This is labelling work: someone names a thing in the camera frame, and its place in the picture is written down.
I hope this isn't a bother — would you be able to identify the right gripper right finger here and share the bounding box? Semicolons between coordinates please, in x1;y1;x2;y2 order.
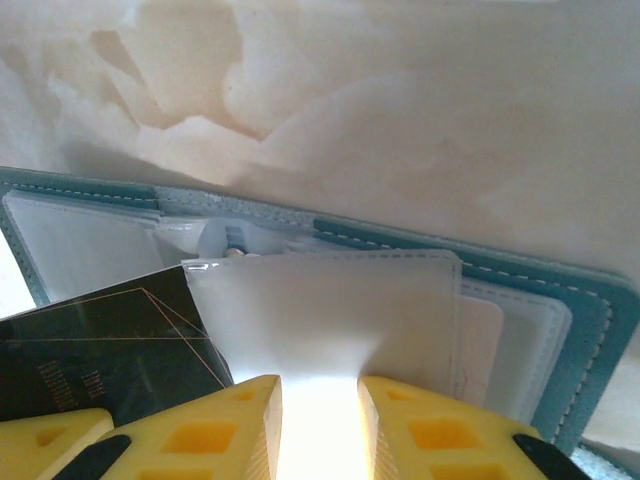
357;375;584;480

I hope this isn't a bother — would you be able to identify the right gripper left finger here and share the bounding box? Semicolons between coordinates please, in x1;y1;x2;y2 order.
44;374;284;480

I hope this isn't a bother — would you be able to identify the black card with gold lines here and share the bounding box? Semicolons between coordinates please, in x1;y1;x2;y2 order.
0;264;236;425

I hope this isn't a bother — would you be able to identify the teal card holder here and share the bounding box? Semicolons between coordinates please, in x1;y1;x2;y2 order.
0;166;640;480

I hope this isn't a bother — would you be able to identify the plain white card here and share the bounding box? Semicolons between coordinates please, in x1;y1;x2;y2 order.
459;297;505;409

